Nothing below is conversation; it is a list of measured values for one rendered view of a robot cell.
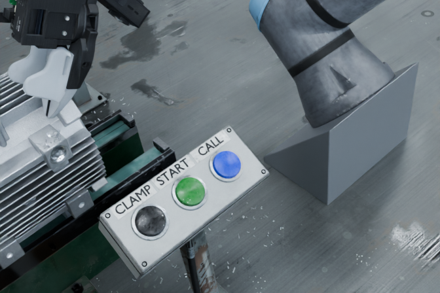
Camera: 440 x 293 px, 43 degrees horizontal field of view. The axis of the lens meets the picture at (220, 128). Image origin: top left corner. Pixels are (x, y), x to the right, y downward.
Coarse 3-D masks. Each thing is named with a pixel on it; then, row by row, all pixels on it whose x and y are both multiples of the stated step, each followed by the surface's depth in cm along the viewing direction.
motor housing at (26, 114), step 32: (0, 96) 64; (32, 96) 65; (32, 128) 65; (64, 128) 66; (0, 160) 62; (32, 160) 62; (96, 160) 68; (0, 192) 61; (32, 192) 64; (64, 192) 67; (0, 224) 62; (32, 224) 66
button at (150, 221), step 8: (144, 208) 54; (152, 208) 54; (136, 216) 53; (144, 216) 53; (152, 216) 53; (160, 216) 54; (136, 224) 53; (144, 224) 53; (152, 224) 53; (160, 224) 53; (144, 232) 53; (152, 232) 53; (160, 232) 53
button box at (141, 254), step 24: (216, 144) 59; (240, 144) 60; (168, 168) 56; (192, 168) 57; (264, 168) 59; (144, 192) 55; (168, 192) 56; (216, 192) 57; (240, 192) 57; (120, 216) 53; (168, 216) 55; (192, 216) 55; (216, 216) 57; (120, 240) 53; (144, 240) 53; (168, 240) 54; (144, 264) 52
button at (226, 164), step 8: (224, 152) 58; (232, 152) 58; (216, 160) 57; (224, 160) 57; (232, 160) 58; (216, 168) 57; (224, 168) 57; (232, 168) 57; (240, 168) 58; (224, 176) 57; (232, 176) 57
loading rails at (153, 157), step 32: (96, 128) 86; (128, 128) 87; (128, 160) 90; (160, 160) 79; (96, 192) 77; (128, 192) 78; (64, 224) 73; (96, 224) 76; (32, 256) 71; (64, 256) 75; (96, 256) 79; (0, 288) 70; (32, 288) 74; (64, 288) 78
